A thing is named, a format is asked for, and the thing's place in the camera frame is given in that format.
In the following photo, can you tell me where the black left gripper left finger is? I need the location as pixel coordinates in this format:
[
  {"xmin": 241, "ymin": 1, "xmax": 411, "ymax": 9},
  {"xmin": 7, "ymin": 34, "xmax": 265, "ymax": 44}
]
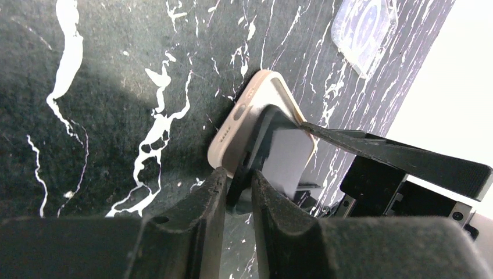
[{"xmin": 124, "ymin": 167, "xmax": 227, "ymax": 278}]

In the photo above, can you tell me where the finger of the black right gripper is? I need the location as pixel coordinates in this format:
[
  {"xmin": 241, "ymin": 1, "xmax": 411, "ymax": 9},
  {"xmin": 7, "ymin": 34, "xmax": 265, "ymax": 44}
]
[{"xmin": 300, "ymin": 122, "xmax": 492, "ymax": 202}]

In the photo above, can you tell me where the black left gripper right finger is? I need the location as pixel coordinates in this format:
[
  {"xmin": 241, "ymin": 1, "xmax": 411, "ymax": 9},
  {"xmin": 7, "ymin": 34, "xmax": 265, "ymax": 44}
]
[{"xmin": 251, "ymin": 170, "xmax": 336, "ymax": 278}]

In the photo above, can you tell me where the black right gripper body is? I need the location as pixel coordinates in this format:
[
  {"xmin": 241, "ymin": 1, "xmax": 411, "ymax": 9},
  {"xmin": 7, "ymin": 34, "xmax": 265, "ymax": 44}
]
[{"xmin": 304, "ymin": 153, "xmax": 493, "ymax": 255}]

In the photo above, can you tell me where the black smartphone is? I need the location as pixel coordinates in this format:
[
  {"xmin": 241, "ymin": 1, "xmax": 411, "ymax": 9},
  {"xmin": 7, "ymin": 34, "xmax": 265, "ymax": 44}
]
[{"xmin": 226, "ymin": 105, "xmax": 314, "ymax": 215}]

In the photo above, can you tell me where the beige phone case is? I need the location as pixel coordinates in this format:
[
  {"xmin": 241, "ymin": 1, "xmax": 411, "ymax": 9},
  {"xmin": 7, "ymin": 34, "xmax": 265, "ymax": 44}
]
[{"xmin": 208, "ymin": 70, "xmax": 306, "ymax": 178}]

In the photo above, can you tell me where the clear magsafe phone case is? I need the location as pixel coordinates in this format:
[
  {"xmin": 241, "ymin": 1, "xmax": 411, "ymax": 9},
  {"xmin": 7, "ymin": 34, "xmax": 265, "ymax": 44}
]
[{"xmin": 331, "ymin": 0, "xmax": 398, "ymax": 79}]

